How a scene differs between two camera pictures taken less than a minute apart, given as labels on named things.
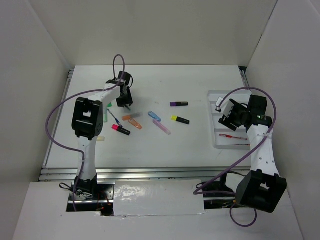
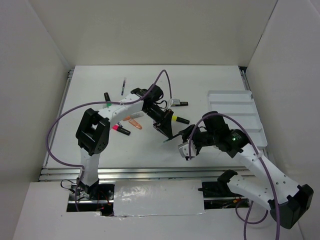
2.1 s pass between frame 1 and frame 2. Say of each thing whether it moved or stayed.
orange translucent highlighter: stayed
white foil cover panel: stayed
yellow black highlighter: stayed
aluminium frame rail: stayed
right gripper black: moved
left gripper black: moved
